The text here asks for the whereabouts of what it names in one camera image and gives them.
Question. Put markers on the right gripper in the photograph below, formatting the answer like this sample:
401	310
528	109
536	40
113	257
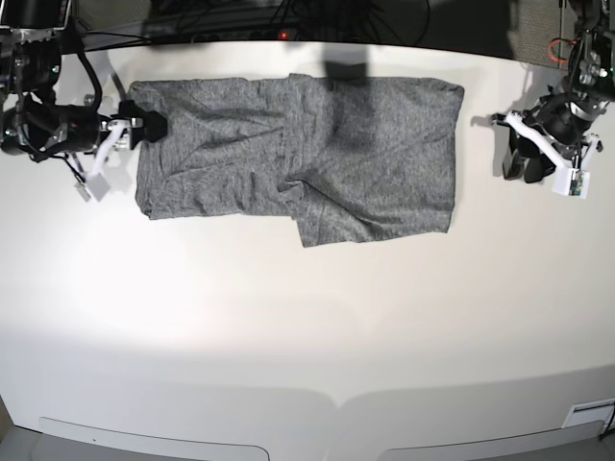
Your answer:
61	130

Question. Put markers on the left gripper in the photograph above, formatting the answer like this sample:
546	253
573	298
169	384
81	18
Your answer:
551	139

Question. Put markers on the grey long-sleeve T-shirt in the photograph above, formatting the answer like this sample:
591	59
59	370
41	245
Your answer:
349	160

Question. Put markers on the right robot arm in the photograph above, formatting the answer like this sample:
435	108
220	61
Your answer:
34	35

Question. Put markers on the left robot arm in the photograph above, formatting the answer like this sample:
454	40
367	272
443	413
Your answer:
590	65

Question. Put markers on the thin metal pole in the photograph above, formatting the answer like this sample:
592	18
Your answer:
562	22

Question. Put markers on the black power strip red light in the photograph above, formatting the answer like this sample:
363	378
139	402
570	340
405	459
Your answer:
259	34

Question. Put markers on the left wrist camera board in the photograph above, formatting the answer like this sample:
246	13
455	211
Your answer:
571	182

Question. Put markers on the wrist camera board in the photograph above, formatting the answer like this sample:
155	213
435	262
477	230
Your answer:
571	182
93	188

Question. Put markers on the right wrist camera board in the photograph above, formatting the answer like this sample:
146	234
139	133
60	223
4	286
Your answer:
93	188

